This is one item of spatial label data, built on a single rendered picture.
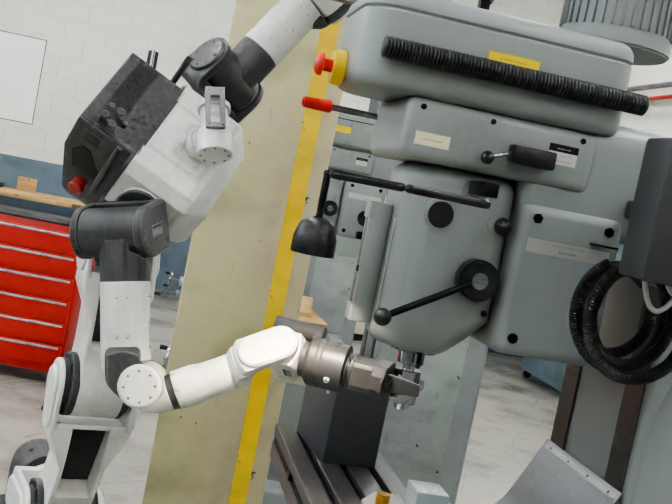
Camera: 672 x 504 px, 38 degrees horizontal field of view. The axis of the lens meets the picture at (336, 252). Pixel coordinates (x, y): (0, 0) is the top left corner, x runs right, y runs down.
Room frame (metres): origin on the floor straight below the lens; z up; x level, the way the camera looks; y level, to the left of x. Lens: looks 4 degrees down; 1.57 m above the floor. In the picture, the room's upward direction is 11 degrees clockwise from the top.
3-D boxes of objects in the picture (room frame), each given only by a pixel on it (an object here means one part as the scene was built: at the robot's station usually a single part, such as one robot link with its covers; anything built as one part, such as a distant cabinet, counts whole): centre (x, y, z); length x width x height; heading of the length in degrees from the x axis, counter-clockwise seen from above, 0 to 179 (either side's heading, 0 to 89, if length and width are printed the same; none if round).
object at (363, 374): (1.73, -0.08, 1.24); 0.13 x 0.12 x 0.10; 168
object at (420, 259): (1.71, -0.17, 1.47); 0.21 x 0.19 x 0.32; 11
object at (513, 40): (1.71, -0.18, 1.81); 0.47 x 0.26 x 0.16; 101
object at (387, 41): (1.57, -0.23, 1.79); 0.45 x 0.04 x 0.04; 101
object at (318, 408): (2.13, -0.08, 1.09); 0.22 x 0.12 x 0.20; 18
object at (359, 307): (1.69, -0.06, 1.45); 0.04 x 0.04 x 0.21; 11
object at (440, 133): (1.72, -0.21, 1.68); 0.34 x 0.24 x 0.10; 101
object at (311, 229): (1.57, 0.04, 1.48); 0.07 x 0.07 x 0.06
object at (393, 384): (1.68, -0.16, 1.24); 0.06 x 0.02 x 0.03; 78
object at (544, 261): (1.75, -0.36, 1.47); 0.24 x 0.19 x 0.26; 11
